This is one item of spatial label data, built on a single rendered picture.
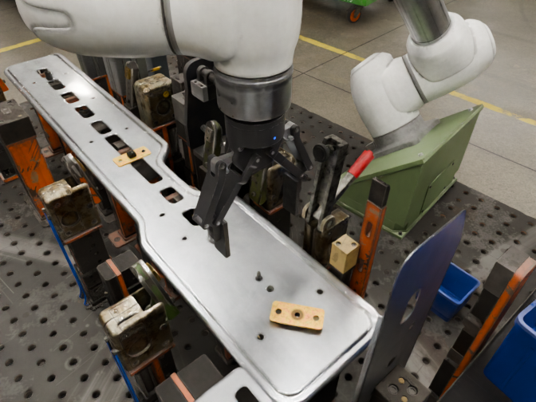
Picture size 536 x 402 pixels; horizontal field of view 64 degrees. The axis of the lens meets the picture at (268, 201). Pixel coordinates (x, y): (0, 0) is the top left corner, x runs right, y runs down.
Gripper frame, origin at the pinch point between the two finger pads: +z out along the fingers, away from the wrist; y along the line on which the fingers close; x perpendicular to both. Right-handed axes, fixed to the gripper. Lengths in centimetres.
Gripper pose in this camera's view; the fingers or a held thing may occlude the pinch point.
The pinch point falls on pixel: (258, 225)
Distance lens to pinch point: 66.3
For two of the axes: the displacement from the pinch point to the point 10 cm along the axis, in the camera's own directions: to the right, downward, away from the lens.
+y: -7.6, 4.4, -4.8
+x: 6.5, 5.0, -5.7
